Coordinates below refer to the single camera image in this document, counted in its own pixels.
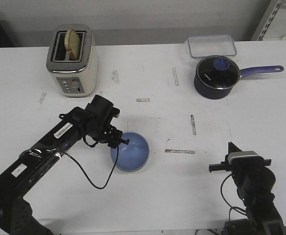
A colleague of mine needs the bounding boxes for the cream two-slot toaster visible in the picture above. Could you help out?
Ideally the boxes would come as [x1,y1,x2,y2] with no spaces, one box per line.
[46,24,98,97]

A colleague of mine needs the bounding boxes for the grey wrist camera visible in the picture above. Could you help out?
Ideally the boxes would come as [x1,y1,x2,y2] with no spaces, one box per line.
[228,151,259,165]
[109,107,120,118]

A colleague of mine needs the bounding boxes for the metal shelf upright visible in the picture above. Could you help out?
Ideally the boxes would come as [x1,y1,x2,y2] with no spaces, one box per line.
[251,0,286,41]

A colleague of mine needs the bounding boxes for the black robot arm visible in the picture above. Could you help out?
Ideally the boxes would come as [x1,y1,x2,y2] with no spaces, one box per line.
[0,95,129,235]
[209,142,286,235]

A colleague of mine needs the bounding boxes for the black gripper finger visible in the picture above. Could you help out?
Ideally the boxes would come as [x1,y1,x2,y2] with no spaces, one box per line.
[228,142,242,159]

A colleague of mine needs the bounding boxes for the toast slice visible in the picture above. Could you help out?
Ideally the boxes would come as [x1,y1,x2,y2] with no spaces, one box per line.
[64,29,81,61]

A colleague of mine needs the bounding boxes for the clear plastic food container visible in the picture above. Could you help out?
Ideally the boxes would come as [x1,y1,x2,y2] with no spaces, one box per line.
[186,34,237,59]

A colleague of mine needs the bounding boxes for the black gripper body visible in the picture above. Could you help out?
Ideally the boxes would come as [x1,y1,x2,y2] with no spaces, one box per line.
[91,126,130,149]
[208,158,271,179]

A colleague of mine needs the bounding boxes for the black camera cable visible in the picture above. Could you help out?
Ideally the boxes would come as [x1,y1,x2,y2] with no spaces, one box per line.
[220,173,247,221]
[59,144,120,189]

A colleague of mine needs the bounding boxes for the blue saucepan with glass lid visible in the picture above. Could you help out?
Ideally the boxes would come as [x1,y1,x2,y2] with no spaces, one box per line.
[194,55,284,99]

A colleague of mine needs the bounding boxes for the blue bowl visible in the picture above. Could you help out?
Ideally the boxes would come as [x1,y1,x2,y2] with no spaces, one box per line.
[110,132,149,172]

